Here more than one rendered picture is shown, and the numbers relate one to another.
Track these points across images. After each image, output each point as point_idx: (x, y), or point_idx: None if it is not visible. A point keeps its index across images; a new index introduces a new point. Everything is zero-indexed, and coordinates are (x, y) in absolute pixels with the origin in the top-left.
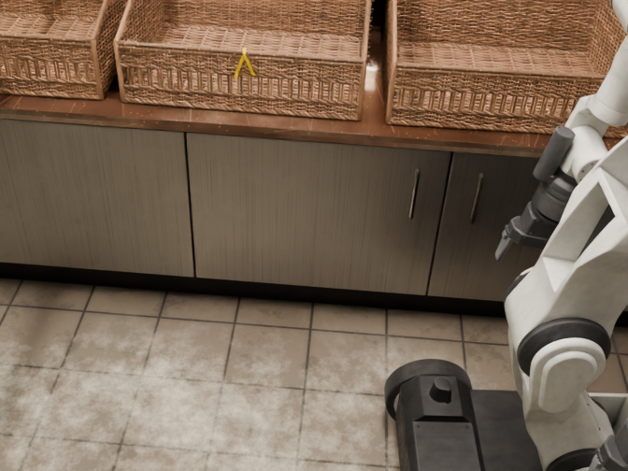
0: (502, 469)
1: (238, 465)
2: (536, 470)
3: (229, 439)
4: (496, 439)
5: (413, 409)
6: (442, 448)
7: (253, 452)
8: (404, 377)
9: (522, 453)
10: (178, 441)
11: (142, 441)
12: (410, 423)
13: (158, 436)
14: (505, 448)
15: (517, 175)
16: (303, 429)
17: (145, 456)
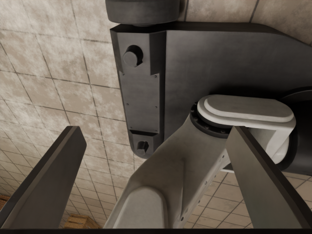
0: (175, 99)
1: (53, 43)
2: (197, 101)
3: (40, 24)
4: (177, 79)
5: (118, 61)
6: (138, 90)
7: (56, 34)
8: (111, 17)
9: (192, 90)
10: (16, 26)
11: (0, 26)
12: (118, 70)
13: (5, 22)
14: (181, 85)
15: None
16: (75, 15)
17: (8, 36)
